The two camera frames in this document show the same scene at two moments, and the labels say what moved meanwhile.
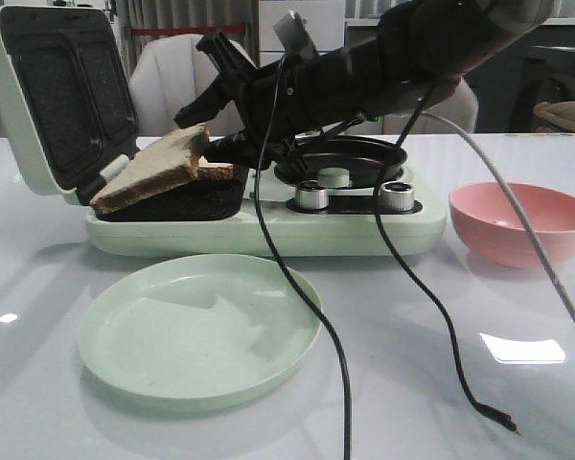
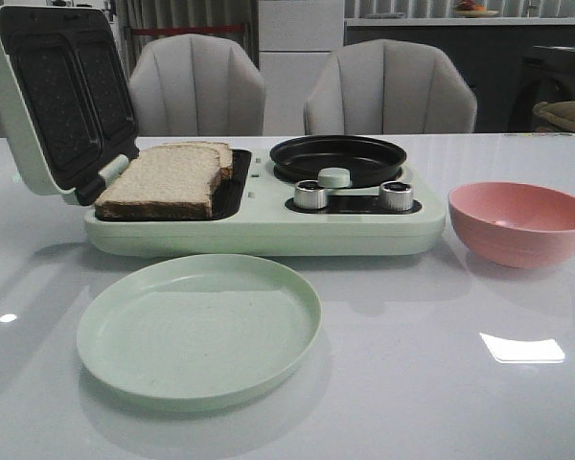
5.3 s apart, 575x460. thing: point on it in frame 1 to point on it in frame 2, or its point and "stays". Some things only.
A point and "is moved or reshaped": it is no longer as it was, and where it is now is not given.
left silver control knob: (310, 195) stays
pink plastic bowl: (488, 223) stays
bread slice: (214, 170) to (221, 178)
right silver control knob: (397, 195) stays
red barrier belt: (188, 30) stays
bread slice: (173, 159) is moved or reshaped
